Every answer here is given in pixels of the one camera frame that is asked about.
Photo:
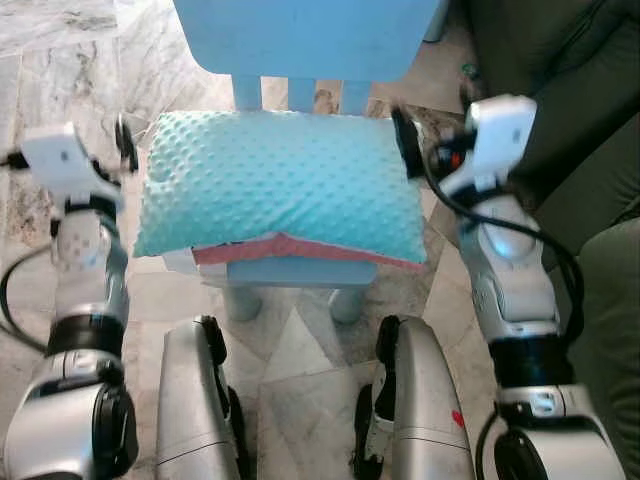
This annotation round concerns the turquoise dotted plush pillow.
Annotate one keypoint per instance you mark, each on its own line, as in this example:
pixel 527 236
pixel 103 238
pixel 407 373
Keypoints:
pixel 280 180

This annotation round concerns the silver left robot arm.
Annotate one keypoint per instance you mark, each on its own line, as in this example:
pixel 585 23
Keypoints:
pixel 90 270

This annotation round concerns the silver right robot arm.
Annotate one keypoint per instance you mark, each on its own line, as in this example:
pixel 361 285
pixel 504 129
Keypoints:
pixel 510 280

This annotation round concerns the dark green fabric sofa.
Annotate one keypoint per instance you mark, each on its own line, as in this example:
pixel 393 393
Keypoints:
pixel 590 120

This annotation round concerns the small green floor object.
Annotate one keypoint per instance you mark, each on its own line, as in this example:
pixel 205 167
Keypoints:
pixel 468 70

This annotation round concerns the light blue furniture leg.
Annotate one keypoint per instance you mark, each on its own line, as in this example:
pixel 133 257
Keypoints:
pixel 437 18

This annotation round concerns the light blue plastic chair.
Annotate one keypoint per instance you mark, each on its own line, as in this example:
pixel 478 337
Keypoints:
pixel 300 40

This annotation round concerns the silver right robot leg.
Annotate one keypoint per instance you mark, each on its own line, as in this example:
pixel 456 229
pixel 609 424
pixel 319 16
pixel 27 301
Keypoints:
pixel 430 400

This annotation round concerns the silver robot leg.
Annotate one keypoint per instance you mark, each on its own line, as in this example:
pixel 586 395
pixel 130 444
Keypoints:
pixel 190 400
pixel 430 400

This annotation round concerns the silver left robot leg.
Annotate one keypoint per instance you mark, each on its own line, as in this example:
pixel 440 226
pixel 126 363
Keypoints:
pixel 190 400

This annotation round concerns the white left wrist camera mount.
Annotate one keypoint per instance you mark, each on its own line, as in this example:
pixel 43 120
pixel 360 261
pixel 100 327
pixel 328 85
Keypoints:
pixel 60 158

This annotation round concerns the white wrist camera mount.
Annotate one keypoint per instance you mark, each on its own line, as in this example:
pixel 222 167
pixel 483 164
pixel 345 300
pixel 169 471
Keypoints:
pixel 505 130
pixel 60 158

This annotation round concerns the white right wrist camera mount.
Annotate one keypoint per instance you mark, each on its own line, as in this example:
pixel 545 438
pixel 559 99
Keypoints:
pixel 505 130

